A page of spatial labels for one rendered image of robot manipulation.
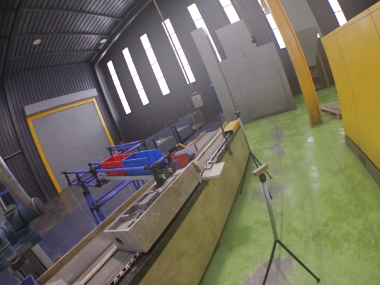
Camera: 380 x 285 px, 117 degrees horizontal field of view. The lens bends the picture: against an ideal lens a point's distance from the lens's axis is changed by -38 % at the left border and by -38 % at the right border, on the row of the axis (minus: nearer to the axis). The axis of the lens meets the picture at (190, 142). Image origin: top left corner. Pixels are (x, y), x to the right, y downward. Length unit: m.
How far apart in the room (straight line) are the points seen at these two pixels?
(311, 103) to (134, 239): 4.60
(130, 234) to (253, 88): 6.53
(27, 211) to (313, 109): 5.50
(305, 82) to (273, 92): 2.47
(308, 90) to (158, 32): 10.25
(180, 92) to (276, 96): 6.77
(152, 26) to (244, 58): 7.83
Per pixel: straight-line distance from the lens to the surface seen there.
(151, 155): 1.46
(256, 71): 7.04
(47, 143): 11.94
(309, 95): 4.87
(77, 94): 13.33
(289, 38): 4.85
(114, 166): 1.57
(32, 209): 2.07
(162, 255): 1.39
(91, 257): 1.72
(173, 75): 12.13
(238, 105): 7.28
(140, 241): 1.24
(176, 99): 12.21
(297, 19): 8.76
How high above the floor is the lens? 1.55
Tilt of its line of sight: 12 degrees down
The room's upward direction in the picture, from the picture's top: 22 degrees counter-clockwise
